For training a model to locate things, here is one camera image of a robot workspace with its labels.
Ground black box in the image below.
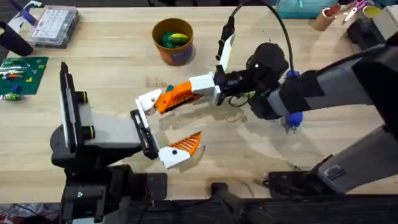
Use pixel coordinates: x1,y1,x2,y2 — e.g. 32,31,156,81
346,17,387,52

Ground pink scissors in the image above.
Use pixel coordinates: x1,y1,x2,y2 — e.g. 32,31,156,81
341,0,369,24

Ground black cylinder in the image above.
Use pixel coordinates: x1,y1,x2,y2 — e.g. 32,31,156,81
0,21,35,57

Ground colourful cloth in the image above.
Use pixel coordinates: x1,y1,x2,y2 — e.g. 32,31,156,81
0,202,60,224

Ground green board with toy blocks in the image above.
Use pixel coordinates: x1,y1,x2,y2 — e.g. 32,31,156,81
0,56,49,101

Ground white and purple package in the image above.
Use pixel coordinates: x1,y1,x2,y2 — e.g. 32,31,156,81
7,0,44,32

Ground orange tub with toys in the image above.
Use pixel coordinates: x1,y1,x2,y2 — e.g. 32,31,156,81
151,17,195,67

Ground orange ribbed wedge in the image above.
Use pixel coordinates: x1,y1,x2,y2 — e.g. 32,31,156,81
154,91,201,115

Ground left wrist upright black plate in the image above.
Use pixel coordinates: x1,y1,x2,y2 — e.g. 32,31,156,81
59,61,78,154

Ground right wrist upright plate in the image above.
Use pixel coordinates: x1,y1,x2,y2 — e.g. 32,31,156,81
219,32,236,73

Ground beige box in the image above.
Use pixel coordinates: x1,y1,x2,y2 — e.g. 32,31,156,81
372,5,398,42

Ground teal box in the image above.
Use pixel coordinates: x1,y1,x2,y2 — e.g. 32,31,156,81
274,0,340,19

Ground black rail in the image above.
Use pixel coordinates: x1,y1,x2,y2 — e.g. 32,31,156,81
124,182,398,224

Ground black camera cable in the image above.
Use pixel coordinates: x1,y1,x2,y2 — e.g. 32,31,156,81
229,0,296,73

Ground clear plastic parts box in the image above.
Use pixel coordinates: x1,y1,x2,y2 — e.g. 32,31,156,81
26,5,80,49

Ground cardboard tape roll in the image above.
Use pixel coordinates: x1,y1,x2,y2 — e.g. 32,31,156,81
312,4,342,32

